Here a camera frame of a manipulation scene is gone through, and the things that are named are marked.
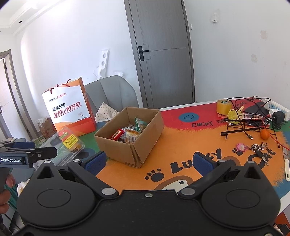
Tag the pink keychain charm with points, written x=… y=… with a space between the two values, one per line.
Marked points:
x=241 y=147

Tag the polka dot cushion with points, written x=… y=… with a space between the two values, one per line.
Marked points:
x=105 y=113

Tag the grey door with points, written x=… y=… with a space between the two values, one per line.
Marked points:
x=162 y=52

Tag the red candy bar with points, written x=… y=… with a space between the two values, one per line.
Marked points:
x=116 y=136

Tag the orange cracker pack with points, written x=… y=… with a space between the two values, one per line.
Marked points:
x=130 y=136

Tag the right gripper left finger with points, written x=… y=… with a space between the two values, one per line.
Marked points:
x=85 y=171

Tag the yellow tape roll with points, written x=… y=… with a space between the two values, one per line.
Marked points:
x=223 y=106

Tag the orange white paper bag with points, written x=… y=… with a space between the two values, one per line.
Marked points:
x=68 y=106

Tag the white perforated panel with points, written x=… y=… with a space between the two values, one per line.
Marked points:
x=101 y=70

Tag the white handled knife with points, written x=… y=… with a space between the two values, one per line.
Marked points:
x=286 y=160

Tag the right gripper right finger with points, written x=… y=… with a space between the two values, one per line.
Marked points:
x=213 y=172

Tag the black power adapter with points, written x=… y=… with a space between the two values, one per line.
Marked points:
x=278 y=117

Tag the green white biscuit pack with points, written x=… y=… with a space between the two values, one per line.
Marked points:
x=140 y=124

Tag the person left hand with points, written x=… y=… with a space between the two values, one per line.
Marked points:
x=5 y=195

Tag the brown cardboard box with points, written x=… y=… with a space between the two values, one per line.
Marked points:
x=131 y=154

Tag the cat cartoon table mat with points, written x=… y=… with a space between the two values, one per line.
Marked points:
x=197 y=129

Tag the yellow plastic wrapper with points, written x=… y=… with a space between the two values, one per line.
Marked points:
x=236 y=114

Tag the orange mandarin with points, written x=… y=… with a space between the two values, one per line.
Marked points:
x=265 y=134

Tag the clear plastic fruit container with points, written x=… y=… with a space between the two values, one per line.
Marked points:
x=67 y=144

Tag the bunch of keys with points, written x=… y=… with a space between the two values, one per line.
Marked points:
x=258 y=149

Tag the grey chair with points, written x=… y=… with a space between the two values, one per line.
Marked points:
x=115 y=91

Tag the black metal stand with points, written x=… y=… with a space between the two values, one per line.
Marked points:
x=244 y=126

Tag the white power strip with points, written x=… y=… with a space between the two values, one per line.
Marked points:
x=272 y=105

